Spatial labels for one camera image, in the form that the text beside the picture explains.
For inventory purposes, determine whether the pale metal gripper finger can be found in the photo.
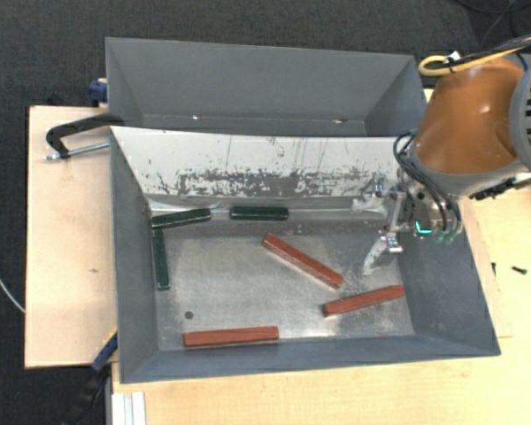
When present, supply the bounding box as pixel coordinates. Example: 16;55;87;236
350;182;393;214
362;233;404;277

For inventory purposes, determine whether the red-brown flat block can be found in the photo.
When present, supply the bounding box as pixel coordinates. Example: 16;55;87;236
260;232;345;290
320;284;407;319
182;325;281;349

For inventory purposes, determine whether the dark green flat block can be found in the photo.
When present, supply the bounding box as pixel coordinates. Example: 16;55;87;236
150;207;213;230
228;205;290;222
151;228;172;292

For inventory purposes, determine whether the grey metal bin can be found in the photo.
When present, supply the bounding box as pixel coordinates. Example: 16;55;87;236
104;36;502;384

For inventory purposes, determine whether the pale wood flat board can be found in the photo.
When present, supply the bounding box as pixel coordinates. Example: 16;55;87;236
24;105;119;369

